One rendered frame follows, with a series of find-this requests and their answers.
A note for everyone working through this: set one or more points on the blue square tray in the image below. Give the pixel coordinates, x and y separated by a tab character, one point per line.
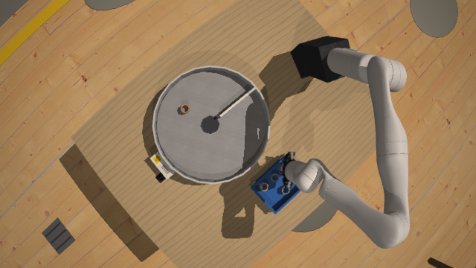
273	197

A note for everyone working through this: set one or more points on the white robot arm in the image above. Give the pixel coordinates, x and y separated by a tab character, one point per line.
385	230

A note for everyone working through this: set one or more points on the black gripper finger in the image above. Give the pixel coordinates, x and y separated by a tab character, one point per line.
286	184
289	155

